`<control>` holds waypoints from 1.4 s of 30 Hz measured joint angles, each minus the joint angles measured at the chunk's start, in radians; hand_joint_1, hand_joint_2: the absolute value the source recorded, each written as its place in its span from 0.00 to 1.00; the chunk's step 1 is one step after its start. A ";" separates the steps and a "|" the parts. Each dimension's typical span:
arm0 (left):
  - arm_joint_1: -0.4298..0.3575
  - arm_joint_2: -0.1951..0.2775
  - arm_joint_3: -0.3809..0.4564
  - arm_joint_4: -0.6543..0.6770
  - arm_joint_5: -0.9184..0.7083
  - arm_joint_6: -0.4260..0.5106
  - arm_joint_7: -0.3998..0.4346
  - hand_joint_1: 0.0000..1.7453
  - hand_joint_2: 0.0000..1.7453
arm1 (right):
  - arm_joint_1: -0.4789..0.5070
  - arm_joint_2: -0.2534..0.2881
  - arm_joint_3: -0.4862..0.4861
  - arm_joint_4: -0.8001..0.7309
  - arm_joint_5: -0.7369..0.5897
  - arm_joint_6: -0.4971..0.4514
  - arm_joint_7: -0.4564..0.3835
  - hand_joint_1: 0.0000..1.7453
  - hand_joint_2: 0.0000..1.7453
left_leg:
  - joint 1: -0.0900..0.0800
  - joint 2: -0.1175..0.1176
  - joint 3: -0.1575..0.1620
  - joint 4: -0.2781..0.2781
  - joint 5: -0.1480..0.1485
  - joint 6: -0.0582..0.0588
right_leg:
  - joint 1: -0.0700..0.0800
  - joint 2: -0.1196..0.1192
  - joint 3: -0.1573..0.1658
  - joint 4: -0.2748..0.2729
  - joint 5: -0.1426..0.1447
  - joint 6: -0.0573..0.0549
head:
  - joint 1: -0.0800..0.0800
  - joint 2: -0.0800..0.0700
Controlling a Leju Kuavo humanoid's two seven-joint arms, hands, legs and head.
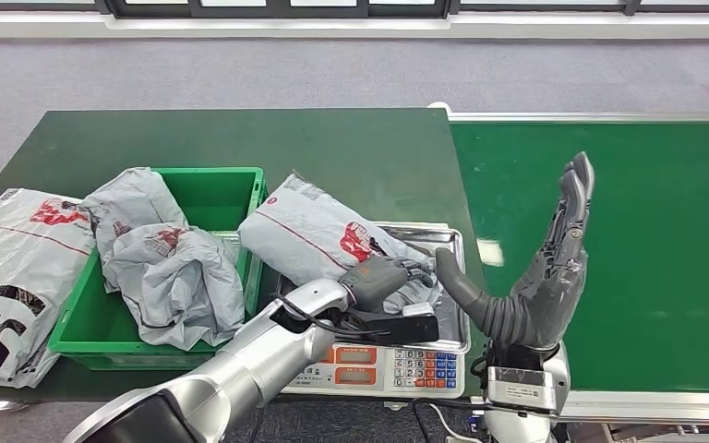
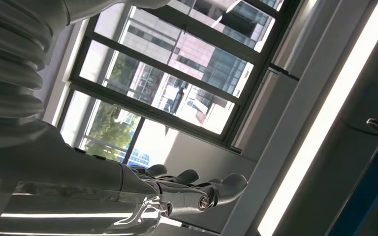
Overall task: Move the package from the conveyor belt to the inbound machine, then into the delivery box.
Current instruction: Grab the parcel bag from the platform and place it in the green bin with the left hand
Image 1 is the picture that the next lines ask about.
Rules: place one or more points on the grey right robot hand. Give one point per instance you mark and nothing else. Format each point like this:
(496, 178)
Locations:
(553, 293)

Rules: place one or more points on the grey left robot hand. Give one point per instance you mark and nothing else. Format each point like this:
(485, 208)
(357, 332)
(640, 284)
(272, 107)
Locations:
(376, 281)

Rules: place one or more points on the grey package red print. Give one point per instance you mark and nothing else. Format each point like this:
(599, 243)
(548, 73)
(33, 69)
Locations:
(305, 232)

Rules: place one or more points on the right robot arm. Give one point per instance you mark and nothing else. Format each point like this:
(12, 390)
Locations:
(510, 324)

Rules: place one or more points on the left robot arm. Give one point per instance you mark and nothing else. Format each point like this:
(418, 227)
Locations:
(256, 367)

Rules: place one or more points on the green conveyor belt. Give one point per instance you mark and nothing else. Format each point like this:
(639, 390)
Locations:
(666, 244)

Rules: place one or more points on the crumpled grey package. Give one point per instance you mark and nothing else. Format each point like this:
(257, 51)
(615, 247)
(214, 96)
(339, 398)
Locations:
(177, 287)
(134, 202)

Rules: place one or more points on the white package black letters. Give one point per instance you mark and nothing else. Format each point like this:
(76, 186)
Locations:
(18, 257)

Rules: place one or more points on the electronic scale steel pan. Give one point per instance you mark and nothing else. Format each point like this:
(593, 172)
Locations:
(385, 368)

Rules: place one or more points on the green table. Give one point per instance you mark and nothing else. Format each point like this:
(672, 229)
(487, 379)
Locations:
(330, 147)

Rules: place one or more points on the green plastic crate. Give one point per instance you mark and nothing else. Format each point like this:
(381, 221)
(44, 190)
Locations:
(207, 195)

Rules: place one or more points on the white window sill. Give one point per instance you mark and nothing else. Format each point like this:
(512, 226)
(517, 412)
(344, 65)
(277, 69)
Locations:
(330, 26)

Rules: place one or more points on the round silver table foot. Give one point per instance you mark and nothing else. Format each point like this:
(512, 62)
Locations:
(1, 406)

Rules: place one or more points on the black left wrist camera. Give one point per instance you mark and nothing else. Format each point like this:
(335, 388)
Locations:
(403, 330)

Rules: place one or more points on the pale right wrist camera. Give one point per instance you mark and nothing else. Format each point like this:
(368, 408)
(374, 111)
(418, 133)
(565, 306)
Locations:
(522, 391)

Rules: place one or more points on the silver conveyor frame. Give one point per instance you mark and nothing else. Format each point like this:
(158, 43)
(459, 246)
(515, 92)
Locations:
(636, 406)

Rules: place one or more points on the dark window frame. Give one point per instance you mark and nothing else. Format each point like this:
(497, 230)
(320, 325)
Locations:
(281, 9)

